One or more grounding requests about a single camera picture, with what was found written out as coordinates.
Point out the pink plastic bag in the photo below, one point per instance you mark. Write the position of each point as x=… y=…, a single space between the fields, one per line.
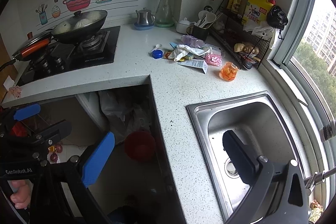
x=213 y=59

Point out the white woven sack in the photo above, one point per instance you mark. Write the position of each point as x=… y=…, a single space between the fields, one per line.
x=125 y=111

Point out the red trash bin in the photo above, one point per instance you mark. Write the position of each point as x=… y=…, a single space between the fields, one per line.
x=140 y=146

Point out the glass carafe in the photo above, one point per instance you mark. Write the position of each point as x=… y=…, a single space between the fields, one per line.
x=163 y=13

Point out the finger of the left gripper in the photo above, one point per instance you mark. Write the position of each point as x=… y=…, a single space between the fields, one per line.
x=53 y=134
x=27 y=112

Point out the black gas stove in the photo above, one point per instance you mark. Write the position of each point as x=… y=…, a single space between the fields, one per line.
x=61 y=58

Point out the person's left hand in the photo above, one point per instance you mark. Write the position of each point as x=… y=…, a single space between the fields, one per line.
x=22 y=197

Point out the white sugar pot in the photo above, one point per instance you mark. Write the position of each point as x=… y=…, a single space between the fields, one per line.
x=183 y=25

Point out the window frame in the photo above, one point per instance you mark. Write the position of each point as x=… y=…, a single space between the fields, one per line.
x=304 y=88

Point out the printed paper leaflet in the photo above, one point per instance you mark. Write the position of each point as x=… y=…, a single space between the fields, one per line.
x=196 y=64

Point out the white rubber glove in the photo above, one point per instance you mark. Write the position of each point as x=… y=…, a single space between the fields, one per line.
x=182 y=50

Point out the white ladle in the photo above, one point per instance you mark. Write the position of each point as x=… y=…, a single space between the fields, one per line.
x=206 y=18

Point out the stainless steel sink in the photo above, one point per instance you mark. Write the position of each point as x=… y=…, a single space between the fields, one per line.
x=278 y=194

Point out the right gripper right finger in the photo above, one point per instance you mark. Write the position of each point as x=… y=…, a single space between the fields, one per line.
x=243 y=157

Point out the black plastic bag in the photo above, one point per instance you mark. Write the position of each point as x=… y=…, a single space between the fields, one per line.
x=277 y=18

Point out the orange snack pouch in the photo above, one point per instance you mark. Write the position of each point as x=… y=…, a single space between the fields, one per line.
x=228 y=71

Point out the yellow OMO detergent bottle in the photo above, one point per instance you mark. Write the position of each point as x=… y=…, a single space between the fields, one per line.
x=256 y=11

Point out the blue saucer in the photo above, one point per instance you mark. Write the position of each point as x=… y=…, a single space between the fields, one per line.
x=143 y=27

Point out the white gloves on rack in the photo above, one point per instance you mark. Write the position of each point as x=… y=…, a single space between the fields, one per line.
x=262 y=30

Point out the black wok with glass lid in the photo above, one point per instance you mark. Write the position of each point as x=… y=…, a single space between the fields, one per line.
x=81 y=26

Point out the ginger root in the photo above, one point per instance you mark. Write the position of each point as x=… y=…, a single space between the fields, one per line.
x=246 y=47

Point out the blue bottle cap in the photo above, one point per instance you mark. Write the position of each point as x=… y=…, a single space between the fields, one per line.
x=157 y=54

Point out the steel teapot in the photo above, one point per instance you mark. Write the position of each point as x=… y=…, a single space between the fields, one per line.
x=145 y=17

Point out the white plastic spoon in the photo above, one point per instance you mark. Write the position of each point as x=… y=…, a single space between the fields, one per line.
x=157 y=47

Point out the black mug utensil holder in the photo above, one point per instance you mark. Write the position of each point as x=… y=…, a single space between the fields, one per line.
x=197 y=32

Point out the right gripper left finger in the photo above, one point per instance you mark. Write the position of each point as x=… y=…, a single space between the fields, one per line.
x=97 y=159

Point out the black wire rack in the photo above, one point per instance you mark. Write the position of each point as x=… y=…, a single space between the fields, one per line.
x=228 y=31

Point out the purple label plastic bottle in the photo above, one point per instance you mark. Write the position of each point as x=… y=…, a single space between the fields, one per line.
x=192 y=41

